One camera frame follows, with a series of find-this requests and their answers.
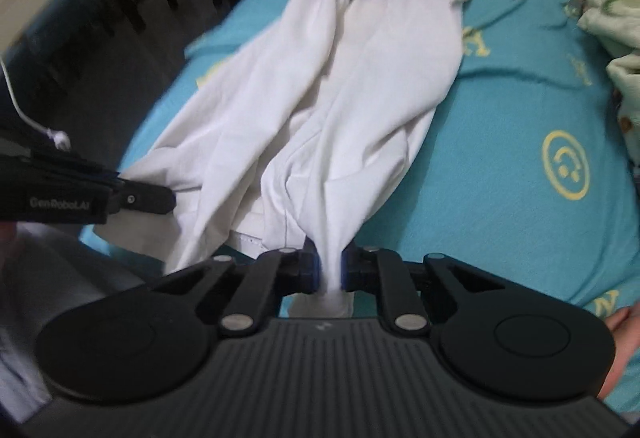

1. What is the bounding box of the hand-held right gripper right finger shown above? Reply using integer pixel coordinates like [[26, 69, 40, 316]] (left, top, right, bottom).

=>
[[341, 244, 506, 338]]

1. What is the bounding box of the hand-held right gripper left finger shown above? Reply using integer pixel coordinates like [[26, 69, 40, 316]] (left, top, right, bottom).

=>
[[152, 241, 321, 338]]

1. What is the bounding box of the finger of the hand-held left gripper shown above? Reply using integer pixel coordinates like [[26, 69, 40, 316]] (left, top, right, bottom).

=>
[[107, 175, 177, 215]]

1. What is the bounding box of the white shirt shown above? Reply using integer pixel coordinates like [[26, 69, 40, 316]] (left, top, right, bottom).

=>
[[95, 0, 489, 319]]

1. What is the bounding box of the teal printed bed sheet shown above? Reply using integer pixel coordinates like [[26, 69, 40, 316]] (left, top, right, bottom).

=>
[[80, 0, 640, 425]]

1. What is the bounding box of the white cable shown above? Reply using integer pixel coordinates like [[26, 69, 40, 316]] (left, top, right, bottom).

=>
[[0, 56, 71, 150]]

